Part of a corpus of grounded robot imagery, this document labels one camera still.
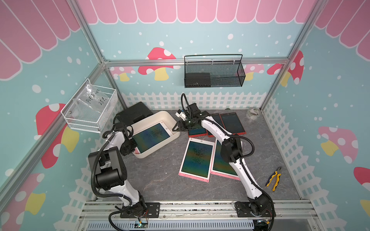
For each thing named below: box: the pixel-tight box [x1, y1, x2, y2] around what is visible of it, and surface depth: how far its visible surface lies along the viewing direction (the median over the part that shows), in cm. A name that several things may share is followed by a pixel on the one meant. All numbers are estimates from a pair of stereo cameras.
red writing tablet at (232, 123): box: [219, 112, 247, 136], surface depth 116 cm
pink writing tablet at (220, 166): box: [210, 138, 241, 181], surface depth 89 cm
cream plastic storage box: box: [126, 110, 181, 159], surface depth 107 cm
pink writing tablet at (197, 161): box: [178, 137, 215, 183], surface depth 94 cm
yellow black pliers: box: [265, 166, 282, 192], surface depth 86 cm
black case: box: [116, 101, 154, 126], surface depth 112 cm
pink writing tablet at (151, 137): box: [131, 121, 171, 154], surface depth 105 cm
